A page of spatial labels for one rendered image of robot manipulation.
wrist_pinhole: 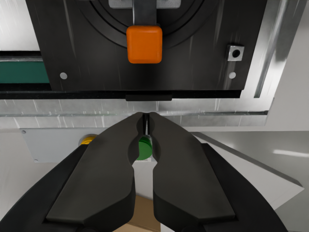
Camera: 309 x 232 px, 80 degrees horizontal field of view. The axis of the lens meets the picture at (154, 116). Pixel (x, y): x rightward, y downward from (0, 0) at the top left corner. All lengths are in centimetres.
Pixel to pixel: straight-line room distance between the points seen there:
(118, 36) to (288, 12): 18
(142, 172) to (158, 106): 26
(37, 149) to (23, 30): 17
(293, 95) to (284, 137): 139
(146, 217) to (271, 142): 144
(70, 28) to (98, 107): 10
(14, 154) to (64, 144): 23
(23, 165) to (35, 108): 27
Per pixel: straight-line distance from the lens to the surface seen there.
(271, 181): 59
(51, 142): 32
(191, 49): 22
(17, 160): 55
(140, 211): 52
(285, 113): 46
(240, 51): 23
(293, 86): 44
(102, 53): 23
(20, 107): 31
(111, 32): 20
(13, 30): 33
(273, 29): 27
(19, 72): 30
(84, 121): 28
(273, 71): 28
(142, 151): 28
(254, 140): 172
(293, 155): 201
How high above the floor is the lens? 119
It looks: 60 degrees down
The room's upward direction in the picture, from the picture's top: 178 degrees clockwise
